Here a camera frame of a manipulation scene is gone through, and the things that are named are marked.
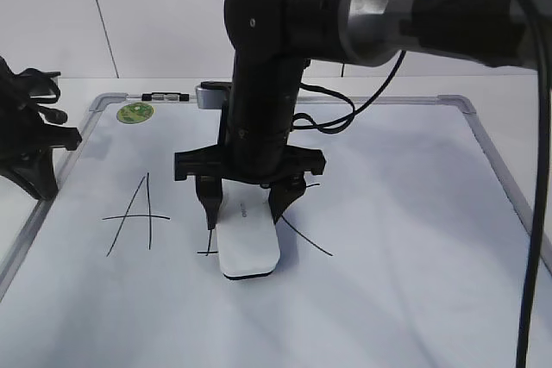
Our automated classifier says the black whiteboard marker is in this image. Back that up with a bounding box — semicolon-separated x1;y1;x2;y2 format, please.
141;91;190;102

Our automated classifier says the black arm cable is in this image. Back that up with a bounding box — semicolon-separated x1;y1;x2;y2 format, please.
284;0;552;368

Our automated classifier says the green round magnet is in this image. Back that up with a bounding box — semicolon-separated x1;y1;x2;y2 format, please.
116;102;154;125

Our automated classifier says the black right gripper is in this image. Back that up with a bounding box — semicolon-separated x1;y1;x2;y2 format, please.
173;127;326;230

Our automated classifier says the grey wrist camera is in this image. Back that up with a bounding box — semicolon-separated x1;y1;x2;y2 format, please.
195;81;232;109

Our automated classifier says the whiteboard with aluminium frame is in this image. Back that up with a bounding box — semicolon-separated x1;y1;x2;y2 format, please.
1;96;530;367

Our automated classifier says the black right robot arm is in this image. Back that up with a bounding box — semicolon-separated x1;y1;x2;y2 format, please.
174;0;551;228

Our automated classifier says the white whiteboard eraser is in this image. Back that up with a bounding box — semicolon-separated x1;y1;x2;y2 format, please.
216;180;280;280

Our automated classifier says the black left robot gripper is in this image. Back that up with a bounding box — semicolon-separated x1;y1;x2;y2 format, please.
1;59;82;201

